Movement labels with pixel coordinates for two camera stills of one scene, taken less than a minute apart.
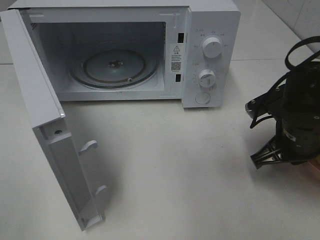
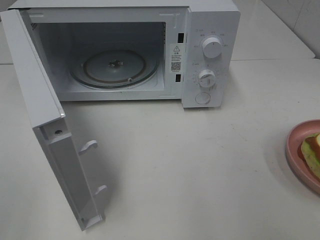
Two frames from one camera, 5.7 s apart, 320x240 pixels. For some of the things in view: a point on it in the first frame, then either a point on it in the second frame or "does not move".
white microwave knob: (207, 78) does not move
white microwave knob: (212, 47) does not move
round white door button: (202, 98) does not move
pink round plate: (314, 165) to (303, 175)
